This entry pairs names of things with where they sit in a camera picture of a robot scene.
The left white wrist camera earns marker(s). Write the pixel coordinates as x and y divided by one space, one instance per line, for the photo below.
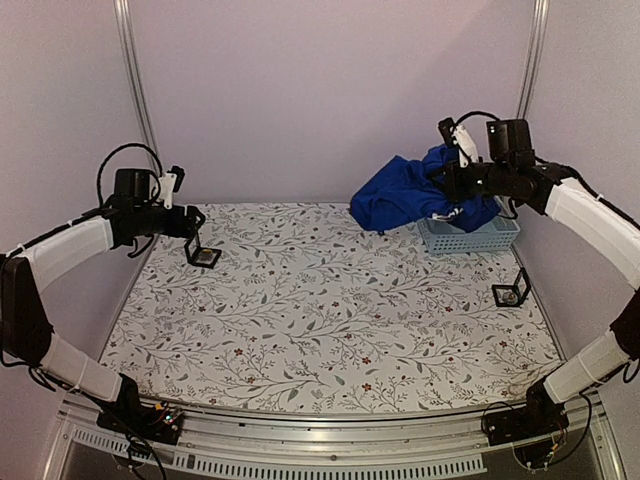
170 183

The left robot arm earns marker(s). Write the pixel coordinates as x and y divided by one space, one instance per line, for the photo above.
26 333

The aluminium frame post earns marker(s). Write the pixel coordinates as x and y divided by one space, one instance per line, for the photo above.
533 56
133 72

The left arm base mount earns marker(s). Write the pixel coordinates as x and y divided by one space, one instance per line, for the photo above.
162 425

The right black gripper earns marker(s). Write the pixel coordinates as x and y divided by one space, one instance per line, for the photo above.
455 186

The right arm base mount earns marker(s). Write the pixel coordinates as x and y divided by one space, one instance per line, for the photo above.
535 437

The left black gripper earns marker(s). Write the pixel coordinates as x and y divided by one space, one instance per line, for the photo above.
177 229

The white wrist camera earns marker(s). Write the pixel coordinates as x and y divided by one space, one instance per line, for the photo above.
456 136
170 183

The blue printed t-shirt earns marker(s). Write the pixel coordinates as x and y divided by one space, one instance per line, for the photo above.
401 192

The floral patterned tablecloth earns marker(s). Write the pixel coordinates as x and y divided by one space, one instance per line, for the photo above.
306 312

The right aluminium frame post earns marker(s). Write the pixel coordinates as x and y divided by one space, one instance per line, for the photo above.
533 56

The black brooch box silver brooch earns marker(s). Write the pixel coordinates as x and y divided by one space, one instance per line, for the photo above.
512 295

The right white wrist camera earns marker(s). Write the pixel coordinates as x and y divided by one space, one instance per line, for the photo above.
456 136

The left aluminium frame post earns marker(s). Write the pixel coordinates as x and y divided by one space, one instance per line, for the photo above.
133 72

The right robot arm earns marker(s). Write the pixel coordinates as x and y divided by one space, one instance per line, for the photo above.
560 193

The black brooch box yellow brooch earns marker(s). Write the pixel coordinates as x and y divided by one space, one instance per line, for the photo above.
201 256

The light blue plastic basket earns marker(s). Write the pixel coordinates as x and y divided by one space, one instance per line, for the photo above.
440 237

